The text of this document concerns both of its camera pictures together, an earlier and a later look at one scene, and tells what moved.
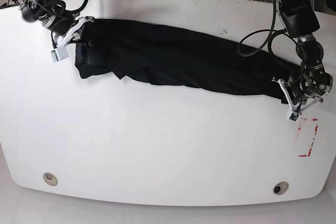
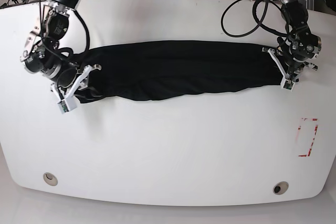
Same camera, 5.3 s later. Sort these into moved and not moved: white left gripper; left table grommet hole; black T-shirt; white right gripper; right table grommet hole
Moved: white right gripper; black T-shirt; white left gripper
Not moved: right table grommet hole; left table grommet hole
